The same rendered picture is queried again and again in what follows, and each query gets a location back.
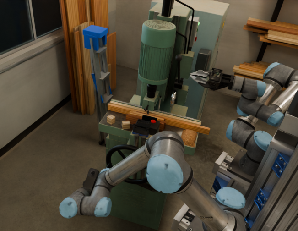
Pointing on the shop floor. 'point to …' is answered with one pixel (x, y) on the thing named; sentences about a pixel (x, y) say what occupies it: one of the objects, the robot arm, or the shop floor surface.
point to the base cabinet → (136, 200)
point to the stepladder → (98, 36)
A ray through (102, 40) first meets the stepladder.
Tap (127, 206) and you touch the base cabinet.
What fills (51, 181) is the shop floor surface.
